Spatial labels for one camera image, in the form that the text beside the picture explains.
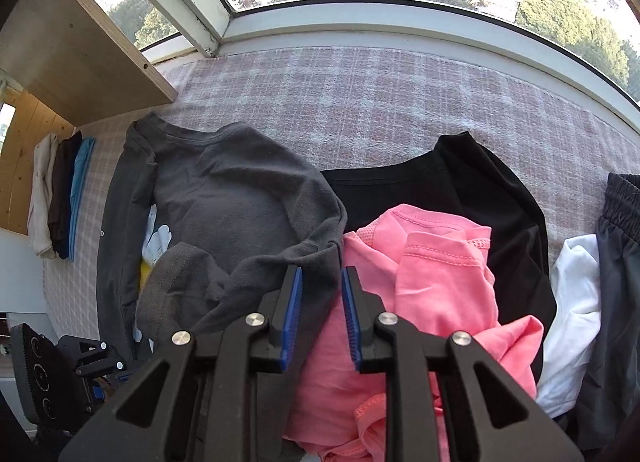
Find pink plaid blanket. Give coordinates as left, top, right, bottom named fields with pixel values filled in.
left=42, top=46, right=640, bottom=353

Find white garment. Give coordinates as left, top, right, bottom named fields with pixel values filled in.
left=535, top=234, right=603, bottom=420

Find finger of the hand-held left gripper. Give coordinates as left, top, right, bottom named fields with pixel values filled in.
left=82, top=376, right=121, bottom=412
left=75, top=336, right=142, bottom=378

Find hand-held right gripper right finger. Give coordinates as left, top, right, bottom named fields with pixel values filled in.
left=341, top=266, right=585, bottom=462

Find brown folded garment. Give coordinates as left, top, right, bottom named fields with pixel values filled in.
left=48, top=131, right=83, bottom=255

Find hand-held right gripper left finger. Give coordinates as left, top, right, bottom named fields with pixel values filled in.
left=59, top=264, right=303, bottom=462

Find pink t-shirt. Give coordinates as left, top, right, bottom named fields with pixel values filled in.
left=282, top=203, right=545, bottom=462

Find pine plank panel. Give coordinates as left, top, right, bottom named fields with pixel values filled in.
left=0, top=89, right=76, bottom=235

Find grey daisy print t-shirt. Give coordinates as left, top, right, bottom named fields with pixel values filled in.
left=96, top=112, right=348, bottom=358

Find black t-shirt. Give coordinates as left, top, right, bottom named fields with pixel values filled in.
left=320, top=132, right=558, bottom=383

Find large light wooden board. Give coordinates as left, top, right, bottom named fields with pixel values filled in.
left=0, top=0, right=178, bottom=128

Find dark grey shorts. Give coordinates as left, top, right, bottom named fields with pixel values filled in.
left=550, top=172, right=640, bottom=453

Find navy folded garment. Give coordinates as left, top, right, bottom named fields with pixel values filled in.
left=52, top=219, right=72, bottom=261

